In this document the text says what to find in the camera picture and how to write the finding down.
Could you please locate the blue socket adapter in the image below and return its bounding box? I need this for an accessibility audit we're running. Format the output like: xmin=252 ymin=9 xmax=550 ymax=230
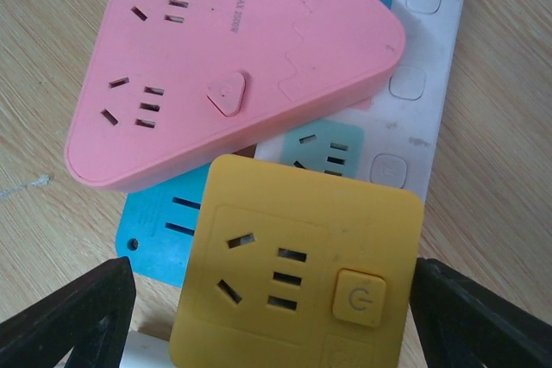
xmin=115 ymin=165 xmax=210 ymax=288

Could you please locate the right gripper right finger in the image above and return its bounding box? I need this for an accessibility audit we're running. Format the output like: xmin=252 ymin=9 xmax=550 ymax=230
xmin=410 ymin=258 xmax=551 ymax=367

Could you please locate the pink triangular socket adapter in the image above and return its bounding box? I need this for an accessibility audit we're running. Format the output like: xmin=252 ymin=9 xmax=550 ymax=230
xmin=65 ymin=0 xmax=406 ymax=192

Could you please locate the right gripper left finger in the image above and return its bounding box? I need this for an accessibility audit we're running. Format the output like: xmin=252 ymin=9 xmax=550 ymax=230
xmin=1 ymin=257 xmax=136 ymax=367

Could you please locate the yellow cube socket adapter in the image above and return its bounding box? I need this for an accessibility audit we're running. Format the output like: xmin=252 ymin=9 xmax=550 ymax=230
xmin=169 ymin=155 xmax=423 ymax=367

